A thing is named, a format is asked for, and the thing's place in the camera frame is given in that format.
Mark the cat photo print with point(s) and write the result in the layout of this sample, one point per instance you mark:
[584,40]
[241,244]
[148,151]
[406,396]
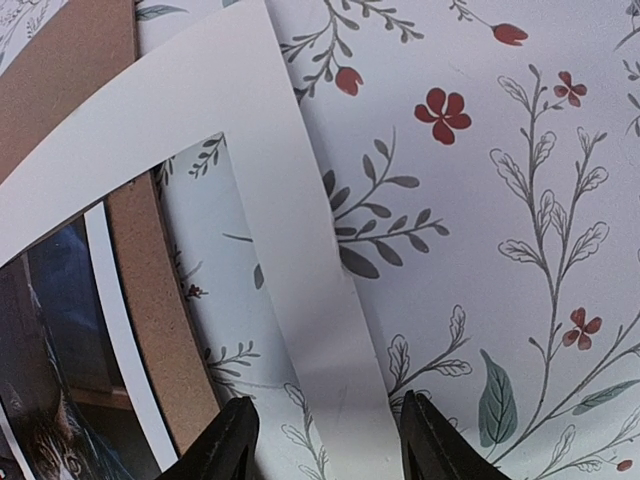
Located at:
[76,402]

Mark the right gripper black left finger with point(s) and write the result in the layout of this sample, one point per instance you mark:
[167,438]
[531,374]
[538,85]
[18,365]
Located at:
[225,450]

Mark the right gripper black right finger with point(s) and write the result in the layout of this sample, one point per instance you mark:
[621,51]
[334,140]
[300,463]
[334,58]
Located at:
[432,449]

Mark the floral patterned table cover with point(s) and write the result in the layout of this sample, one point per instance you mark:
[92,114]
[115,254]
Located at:
[484,159]

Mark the white mat board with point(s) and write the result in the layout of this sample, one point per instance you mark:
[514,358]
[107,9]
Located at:
[226,74]

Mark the brown cardboard backing board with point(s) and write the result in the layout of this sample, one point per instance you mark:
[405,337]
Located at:
[84,46]

